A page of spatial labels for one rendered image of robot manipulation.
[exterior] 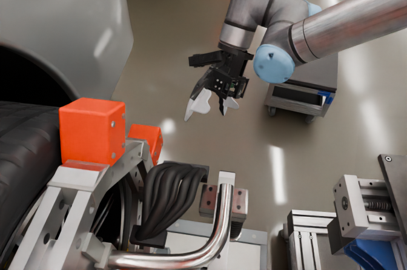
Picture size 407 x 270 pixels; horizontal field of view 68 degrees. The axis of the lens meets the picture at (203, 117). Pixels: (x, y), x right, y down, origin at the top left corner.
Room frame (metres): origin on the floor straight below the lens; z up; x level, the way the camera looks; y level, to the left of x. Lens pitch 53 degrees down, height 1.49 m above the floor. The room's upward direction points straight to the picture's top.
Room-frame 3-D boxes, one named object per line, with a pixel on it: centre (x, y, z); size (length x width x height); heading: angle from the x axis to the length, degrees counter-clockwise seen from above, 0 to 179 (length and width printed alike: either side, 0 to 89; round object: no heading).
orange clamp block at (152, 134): (0.40, 0.15, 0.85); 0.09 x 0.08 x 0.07; 172
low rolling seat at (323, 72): (1.31, -0.60, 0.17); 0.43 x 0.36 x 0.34; 164
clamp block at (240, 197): (0.22, -0.04, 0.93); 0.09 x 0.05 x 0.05; 82
